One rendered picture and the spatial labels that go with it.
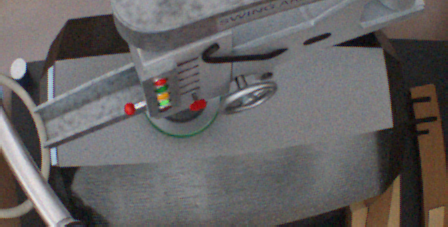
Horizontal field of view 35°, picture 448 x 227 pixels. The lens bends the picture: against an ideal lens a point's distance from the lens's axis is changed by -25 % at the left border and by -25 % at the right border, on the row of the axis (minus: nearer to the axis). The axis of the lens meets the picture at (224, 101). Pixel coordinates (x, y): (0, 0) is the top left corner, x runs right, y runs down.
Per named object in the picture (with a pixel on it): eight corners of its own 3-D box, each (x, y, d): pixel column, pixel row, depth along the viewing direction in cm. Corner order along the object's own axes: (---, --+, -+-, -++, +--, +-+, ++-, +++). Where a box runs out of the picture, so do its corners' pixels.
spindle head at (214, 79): (256, 0, 233) (261, -62, 190) (291, 73, 227) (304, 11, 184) (128, 48, 229) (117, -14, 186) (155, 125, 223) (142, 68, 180)
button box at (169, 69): (177, 95, 211) (172, 55, 184) (181, 106, 211) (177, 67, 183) (146, 108, 210) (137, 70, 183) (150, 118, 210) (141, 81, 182)
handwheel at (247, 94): (262, 64, 225) (264, 44, 210) (278, 101, 222) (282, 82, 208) (204, 86, 223) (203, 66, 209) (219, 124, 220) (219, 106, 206)
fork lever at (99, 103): (249, 12, 236) (250, 6, 231) (279, 77, 231) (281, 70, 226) (32, 102, 226) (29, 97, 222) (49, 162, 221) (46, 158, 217)
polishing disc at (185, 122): (192, 45, 253) (191, 43, 252) (235, 107, 248) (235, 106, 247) (129, 87, 250) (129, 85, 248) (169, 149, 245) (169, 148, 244)
